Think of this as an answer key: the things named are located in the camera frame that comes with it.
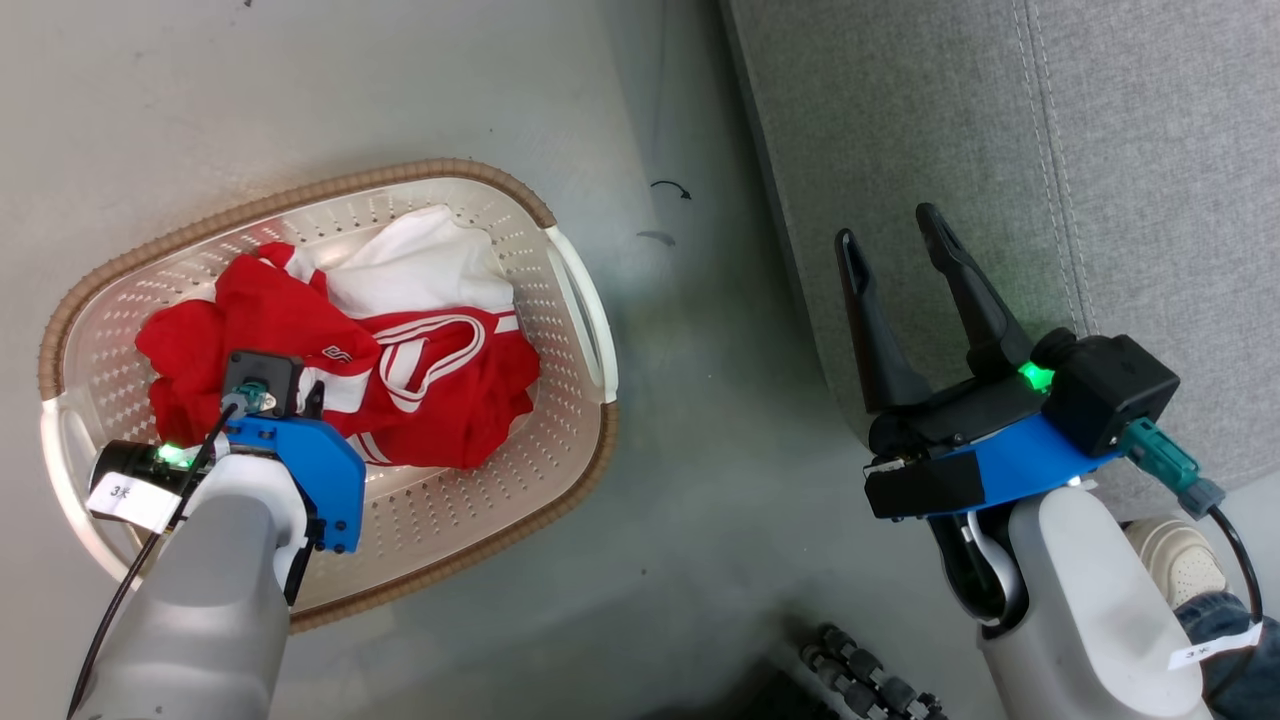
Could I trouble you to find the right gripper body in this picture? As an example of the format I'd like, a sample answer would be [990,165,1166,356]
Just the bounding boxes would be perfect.
[864,374,1123,522]

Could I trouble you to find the cream perforated laundry basket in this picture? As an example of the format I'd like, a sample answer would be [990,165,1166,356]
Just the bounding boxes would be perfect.
[38,157,619,633]

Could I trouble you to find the black cable with teal plug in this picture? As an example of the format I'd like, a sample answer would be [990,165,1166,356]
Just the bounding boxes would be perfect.
[1118,418,1265,646]

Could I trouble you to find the white paper tag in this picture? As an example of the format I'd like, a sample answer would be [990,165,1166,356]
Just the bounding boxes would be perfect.
[1167,622,1264,672]
[87,472,182,534]

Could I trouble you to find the white sneaker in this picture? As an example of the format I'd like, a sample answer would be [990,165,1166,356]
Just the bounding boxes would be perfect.
[1124,517,1230,610]

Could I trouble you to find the white garment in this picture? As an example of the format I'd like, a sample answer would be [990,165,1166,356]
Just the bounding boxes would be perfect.
[285,205,516,321]

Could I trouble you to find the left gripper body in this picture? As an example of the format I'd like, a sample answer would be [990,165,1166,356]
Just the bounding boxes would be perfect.
[90,416,367,556]

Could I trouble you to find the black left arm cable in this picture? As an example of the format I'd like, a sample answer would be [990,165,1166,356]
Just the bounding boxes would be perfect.
[66,398,241,719]

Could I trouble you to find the black corrugated hose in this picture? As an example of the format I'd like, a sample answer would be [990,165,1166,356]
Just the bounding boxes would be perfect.
[798,622,949,720]

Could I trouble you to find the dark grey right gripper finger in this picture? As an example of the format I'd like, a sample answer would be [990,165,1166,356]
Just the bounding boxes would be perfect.
[835,228,933,414]
[915,203,1036,381]

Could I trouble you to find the plain red garment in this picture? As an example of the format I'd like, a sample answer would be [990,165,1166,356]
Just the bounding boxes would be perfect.
[135,243,381,451]

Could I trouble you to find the blue jeans leg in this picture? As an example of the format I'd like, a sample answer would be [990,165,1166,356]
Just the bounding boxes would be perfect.
[1174,591,1280,720]

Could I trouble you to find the red jersey with white stripes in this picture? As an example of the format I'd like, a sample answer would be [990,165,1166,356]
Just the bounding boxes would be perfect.
[300,308,542,471]

